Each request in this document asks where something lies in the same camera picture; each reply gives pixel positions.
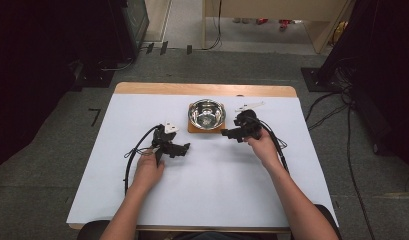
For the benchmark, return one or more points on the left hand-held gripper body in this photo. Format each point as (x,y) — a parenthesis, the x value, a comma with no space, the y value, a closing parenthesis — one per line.
(162,138)

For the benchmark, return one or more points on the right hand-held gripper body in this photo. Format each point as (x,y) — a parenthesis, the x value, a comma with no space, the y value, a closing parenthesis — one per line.
(249,125)

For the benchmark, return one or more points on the stainless steel bowl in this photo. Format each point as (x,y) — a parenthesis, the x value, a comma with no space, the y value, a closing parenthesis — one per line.
(207,114)

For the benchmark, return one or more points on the person's right hand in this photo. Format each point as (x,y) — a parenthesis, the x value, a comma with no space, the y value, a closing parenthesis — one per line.
(267,148)

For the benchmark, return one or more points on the person's left hand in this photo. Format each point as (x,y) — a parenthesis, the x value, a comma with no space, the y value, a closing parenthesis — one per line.
(148,173)

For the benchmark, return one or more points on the orange wooden trivet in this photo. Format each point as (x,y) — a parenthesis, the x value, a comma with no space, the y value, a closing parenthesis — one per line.
(192,129)

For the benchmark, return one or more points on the white table mat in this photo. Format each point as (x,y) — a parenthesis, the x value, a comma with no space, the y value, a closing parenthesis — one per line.
(125,110)

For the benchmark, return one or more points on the wooden table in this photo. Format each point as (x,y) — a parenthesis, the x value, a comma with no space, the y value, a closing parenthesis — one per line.
(205,89)

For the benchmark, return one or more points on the black stand base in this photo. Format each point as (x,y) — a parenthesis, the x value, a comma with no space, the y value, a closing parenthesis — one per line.
(93,76)

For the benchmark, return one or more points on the red shoe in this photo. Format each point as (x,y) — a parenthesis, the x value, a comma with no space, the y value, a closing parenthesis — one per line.
(262,21)
(284,24)

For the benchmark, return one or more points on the person's left leg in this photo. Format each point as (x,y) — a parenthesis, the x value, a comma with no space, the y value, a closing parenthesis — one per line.
(93,230)

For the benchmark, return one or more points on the black cabinet with glass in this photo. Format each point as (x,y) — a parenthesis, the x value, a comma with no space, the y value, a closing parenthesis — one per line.
(135,23)

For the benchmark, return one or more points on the light wooden desk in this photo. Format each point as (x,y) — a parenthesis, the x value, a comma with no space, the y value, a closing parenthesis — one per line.
(278,8)

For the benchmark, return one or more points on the black curtain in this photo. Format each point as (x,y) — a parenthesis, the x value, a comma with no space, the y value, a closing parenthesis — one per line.
(32,66)
(385,66)

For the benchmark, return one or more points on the black square base plate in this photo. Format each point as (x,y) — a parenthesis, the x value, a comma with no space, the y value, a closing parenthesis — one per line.
(317,80)

